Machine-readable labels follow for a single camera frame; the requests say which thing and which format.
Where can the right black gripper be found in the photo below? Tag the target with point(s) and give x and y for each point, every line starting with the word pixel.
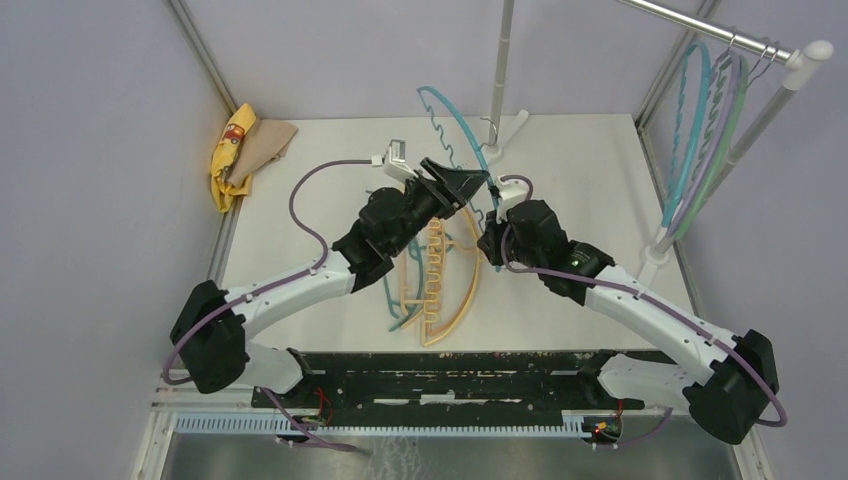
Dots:
pixel 490 238

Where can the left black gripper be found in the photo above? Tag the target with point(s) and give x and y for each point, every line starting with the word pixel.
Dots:
pixel 452 188

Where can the blue wavy hanger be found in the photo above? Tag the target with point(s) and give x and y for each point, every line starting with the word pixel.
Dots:
pixel 696 119
pixel 426 94

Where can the purple wavy hanger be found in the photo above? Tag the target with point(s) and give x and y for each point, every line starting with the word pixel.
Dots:
pixel 715 139

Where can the green wavy hanger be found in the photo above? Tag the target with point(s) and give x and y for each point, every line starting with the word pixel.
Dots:
pixel 725 146

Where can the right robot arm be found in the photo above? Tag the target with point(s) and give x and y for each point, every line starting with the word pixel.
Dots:
pixel 727 382

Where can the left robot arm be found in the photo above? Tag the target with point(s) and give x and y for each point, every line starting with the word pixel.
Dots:
pixel 213 335

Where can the orange wavy hanger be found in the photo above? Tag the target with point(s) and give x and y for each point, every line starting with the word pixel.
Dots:
pixel 436 249

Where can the yellow wavy hanger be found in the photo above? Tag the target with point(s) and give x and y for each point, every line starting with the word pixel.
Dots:
pixel 471 290

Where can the peach plastic hanger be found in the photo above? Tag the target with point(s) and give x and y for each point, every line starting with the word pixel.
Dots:
pixel 406 299

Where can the beige cloth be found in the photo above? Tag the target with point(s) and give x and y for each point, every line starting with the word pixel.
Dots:
pixel 265 141

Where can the yellow patterned cloth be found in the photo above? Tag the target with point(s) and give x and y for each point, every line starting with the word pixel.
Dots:
pixel 225 156

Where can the white garment rack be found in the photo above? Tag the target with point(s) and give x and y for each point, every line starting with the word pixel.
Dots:
pixel 731 63

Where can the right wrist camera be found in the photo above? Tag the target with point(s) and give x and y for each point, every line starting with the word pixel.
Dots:
pixel 511 190

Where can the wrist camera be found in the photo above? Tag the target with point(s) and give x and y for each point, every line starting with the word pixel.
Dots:
pixel 511 190
pixel 394 163

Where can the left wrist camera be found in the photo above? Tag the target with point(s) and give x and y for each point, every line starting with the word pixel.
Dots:
pixel 394 163

